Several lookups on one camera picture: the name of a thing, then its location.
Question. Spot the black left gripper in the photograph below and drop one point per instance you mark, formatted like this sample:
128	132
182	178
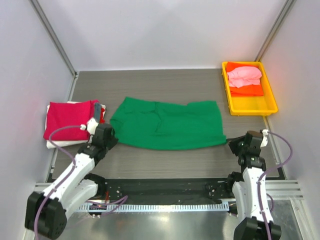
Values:
113	141

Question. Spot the aluminium corner post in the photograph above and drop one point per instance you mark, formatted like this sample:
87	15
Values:
53	36
280	19

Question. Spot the white folded t-shirt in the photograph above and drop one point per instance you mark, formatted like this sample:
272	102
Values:
64	143

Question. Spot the green t-shirt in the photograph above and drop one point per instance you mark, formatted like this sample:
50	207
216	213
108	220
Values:
166	126

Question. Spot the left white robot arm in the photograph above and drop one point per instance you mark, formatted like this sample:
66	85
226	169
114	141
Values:
48	211

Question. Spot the red folded t-shirt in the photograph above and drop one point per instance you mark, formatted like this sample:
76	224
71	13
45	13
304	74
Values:
61	115

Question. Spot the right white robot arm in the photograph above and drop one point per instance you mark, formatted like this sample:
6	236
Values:
249	189

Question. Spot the pink crumpled t-shirt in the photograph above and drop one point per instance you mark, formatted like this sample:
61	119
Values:
244	76

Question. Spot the right aluminium corner post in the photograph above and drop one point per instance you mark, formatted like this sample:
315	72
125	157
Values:
280	19

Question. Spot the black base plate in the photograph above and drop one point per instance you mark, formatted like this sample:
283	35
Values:
167	191

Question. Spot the orange t-shirt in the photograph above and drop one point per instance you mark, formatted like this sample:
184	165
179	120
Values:
245	91

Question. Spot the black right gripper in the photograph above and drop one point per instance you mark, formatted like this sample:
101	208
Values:
236	144

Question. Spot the yellow plastic bin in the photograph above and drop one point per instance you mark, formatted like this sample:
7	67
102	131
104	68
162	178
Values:
251	105

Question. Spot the left aluminium corner post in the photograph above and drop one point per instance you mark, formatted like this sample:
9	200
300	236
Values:
53	36

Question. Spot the white slotted cable duct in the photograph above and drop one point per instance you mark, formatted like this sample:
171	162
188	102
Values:
135	208

